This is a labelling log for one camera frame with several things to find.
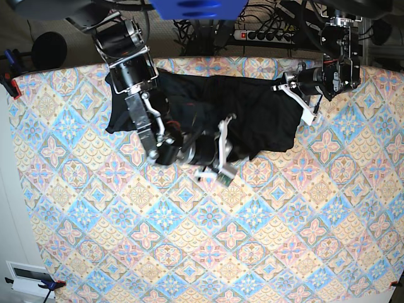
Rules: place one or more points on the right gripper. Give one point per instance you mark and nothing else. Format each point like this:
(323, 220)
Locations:
(207, 151)

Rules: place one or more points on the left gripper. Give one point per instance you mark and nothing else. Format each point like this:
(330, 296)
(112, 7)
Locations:
(307, 82)

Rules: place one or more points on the black t-shirt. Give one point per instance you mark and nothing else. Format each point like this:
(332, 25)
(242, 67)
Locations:
(265, 120)

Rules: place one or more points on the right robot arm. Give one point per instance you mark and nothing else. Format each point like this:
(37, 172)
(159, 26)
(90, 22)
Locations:
(133, 77)

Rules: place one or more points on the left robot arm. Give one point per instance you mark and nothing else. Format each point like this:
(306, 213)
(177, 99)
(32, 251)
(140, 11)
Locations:
(338, 40)

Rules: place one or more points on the patterned tablecloth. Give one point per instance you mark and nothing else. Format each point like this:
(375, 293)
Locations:
(318, 223)

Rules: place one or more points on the black round stool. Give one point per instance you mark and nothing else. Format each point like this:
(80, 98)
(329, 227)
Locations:
(49, 51)

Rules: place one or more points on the blue clamp lower left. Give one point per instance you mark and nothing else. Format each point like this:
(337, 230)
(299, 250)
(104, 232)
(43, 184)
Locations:
(47, 285)

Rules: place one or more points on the red black clamp upper left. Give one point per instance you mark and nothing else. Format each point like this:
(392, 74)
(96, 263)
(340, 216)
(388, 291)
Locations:
(7, 79)

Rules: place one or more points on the white floor vent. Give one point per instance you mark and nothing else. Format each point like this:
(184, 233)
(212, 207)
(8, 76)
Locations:
(27, 277)

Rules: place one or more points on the white power strip red switch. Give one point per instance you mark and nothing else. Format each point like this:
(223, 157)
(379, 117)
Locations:
(262, 36)

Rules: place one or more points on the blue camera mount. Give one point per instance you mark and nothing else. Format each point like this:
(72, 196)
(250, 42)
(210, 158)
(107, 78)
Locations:
(199, 9)

